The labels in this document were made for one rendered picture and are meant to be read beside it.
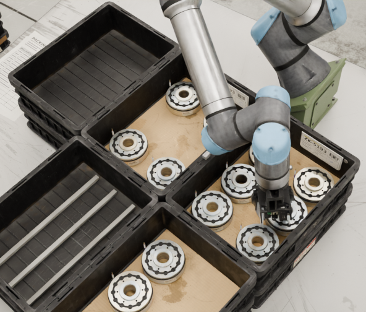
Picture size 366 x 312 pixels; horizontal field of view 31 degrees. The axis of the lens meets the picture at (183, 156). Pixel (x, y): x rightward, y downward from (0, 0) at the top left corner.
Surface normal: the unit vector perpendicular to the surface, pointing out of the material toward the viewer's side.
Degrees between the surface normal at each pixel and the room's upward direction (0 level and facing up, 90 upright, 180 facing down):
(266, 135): 5
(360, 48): 0
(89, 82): 0
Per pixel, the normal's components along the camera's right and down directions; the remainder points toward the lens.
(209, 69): 0.08, -0.15
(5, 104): -0.04, -0.57
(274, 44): -0.36, 0.58
